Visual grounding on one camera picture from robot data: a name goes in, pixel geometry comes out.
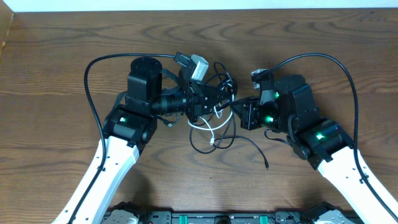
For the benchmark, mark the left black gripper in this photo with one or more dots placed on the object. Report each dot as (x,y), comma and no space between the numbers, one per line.
(193,104)

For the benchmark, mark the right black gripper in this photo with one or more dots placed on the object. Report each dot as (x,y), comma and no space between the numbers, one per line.
(248,118)

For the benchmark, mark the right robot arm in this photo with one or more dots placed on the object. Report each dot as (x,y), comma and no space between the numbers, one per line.
(287,106)

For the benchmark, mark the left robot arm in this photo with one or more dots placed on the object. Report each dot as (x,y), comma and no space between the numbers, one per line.
(152,93)

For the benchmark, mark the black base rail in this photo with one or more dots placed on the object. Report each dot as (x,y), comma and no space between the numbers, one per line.
(126,212)

